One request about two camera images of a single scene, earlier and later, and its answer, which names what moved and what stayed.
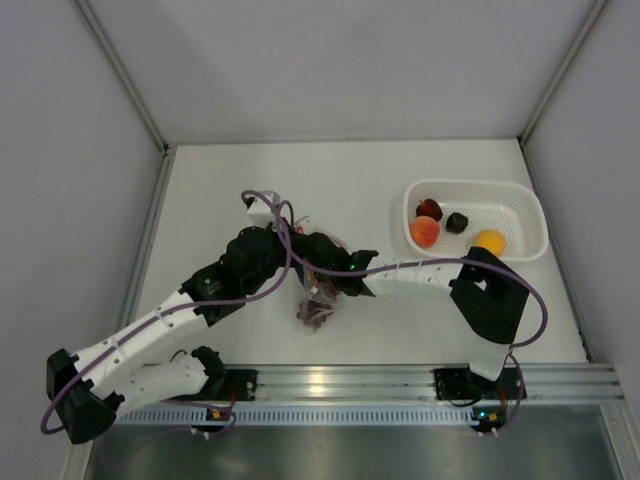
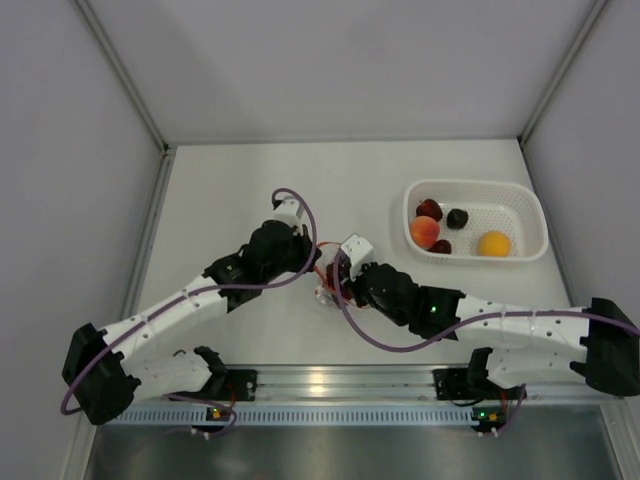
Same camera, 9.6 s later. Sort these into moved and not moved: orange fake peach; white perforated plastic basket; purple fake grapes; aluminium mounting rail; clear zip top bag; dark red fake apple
Moved: purple fake grapes; clear zip top bag
Not moved: aluminium mounting rail; orange fake peach; white perforated plastic basket; dark red fake apple
